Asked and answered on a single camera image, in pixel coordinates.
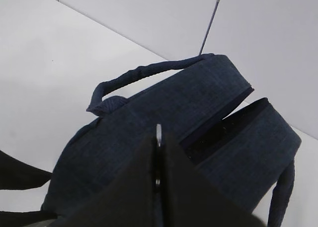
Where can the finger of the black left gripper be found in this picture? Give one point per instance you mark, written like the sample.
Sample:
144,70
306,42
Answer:
16,175
22,219

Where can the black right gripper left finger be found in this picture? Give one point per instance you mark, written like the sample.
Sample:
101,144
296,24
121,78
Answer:
119,187

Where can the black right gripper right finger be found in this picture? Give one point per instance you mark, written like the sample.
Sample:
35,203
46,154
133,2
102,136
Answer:
211,192

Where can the navy blue lunch bag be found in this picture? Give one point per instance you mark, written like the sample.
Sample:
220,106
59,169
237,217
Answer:
196,99

